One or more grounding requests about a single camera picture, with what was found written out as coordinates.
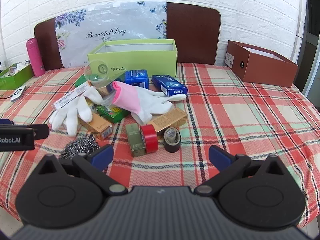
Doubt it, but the clear plastic tub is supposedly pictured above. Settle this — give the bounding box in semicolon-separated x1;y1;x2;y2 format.
100;90;118;108

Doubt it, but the blue tall box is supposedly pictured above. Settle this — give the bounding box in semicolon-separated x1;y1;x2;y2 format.
124;69;149;90

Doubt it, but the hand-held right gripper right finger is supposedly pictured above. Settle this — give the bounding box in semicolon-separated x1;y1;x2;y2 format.
194;145;288;196

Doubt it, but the pink-cuffed white glove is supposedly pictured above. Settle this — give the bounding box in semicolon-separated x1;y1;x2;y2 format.
112;81;187;125

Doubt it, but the floral wall poster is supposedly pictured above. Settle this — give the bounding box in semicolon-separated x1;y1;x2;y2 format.
55;1;167;68

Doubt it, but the brown wooden board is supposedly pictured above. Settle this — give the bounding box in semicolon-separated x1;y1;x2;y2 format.
34;2;222;70

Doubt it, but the brown shoe box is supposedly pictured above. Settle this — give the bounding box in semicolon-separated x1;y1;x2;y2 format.
227;40;299;88

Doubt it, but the light green cardboard box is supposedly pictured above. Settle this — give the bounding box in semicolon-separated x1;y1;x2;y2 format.
87;39;178;81

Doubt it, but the steel wool scourer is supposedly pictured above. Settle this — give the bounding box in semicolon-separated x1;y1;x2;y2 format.
59;134;100;160

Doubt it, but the orange long box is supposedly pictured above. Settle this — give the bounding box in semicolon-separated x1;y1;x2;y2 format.
147;108;188;133
79;111;113;141

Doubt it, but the black tape roll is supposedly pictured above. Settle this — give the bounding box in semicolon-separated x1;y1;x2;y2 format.
164;127;181;153

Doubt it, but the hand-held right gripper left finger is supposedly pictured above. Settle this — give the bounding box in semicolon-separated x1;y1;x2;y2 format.
34;144;128;197

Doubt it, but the green floral box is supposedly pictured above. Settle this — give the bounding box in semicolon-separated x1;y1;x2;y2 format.
96;104;130;124

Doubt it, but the white round-marked device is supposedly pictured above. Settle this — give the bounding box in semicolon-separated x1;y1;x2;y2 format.
10;85;26;102

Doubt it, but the clear plastic cup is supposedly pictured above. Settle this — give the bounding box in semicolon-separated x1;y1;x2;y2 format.
84;59;125;87

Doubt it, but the olive green small box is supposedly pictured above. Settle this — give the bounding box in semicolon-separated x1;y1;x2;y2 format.
125;123;147;157

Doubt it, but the plaid tablecloth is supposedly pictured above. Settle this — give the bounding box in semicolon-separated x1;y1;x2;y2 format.
0;62;320;230

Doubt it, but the pink insulated bottle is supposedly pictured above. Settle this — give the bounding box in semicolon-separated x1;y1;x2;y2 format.
26;38;46;77

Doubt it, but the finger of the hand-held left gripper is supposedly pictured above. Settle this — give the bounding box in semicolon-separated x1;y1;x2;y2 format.
30;124;50;140

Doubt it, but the plain white glove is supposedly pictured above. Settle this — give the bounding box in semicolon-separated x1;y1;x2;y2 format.
49;86;105;137

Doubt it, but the long white toothpaste box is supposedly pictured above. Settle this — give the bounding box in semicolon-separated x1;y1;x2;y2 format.
52;84;93;110

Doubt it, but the red tape roll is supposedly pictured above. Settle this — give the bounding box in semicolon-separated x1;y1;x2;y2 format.
140;124;159;154

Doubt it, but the dark green cardboard box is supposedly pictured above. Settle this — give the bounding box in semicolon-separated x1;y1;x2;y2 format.
0;63;35;90

